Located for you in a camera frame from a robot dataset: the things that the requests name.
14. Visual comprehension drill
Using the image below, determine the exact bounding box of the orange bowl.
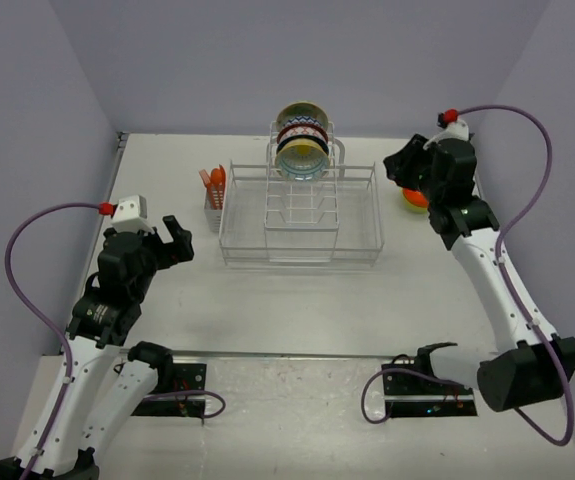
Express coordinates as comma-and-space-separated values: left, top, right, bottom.
402, 188, 428, 209

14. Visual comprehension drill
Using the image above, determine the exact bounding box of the lime green bowl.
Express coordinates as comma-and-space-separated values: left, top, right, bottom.
403, 197, 428, 214

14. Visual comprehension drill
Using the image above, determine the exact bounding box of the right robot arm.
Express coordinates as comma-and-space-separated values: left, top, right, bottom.
384, 134, 575, 412

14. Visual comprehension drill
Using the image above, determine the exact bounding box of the white cutlery caddy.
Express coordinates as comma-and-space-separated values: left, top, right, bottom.
203, 184, 225, 233

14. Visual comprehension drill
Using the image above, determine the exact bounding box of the orange plastic fork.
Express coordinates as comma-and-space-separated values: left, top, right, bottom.
199, 169, 217, 210

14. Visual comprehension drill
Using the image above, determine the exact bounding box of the orange plastic knife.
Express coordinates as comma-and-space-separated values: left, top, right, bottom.
215, 165, 227, 208

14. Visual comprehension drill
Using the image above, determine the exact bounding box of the orange plastic spoon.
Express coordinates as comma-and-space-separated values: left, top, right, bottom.
210, 168, 224, 209

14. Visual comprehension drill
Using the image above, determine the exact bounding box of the yellow patterned bowl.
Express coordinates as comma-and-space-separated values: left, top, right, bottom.
274, 138, 330, 181

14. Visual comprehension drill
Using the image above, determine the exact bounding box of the red rimmed patterned bowl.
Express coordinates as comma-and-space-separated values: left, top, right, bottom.
277, 123, 328, 147

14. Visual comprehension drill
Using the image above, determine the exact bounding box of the blue zigzag patterned bowl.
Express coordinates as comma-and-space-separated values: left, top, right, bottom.
276, 101, 329, 130

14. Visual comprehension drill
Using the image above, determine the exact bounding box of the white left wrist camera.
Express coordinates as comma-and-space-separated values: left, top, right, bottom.
111, 195, 154, 234

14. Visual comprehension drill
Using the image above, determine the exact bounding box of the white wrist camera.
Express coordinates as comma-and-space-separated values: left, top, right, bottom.
111, 195, 154, 234
423, 109, 470, 150

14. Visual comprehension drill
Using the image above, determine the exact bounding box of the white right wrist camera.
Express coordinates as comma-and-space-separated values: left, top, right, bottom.
423, 109, 470, 150

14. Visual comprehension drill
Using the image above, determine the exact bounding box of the white wire dish rack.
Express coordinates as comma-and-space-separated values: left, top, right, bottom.
219, 123, 384, 268

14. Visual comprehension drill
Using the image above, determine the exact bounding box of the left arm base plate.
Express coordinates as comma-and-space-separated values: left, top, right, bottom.
132, 363, 207, 419

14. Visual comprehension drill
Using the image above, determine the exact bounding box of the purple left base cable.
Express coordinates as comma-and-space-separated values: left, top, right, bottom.
147, 388, 229, 419

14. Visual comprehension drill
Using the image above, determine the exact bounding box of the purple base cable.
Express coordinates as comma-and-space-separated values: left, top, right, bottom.
360, 367, 468, 424
147, 388, 229, 419

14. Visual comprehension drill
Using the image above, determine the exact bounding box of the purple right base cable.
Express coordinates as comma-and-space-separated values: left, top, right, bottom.
360, 367, 468, 424

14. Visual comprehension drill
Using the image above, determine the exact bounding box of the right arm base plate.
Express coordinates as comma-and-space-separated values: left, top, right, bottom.
382, 373, 478, 419

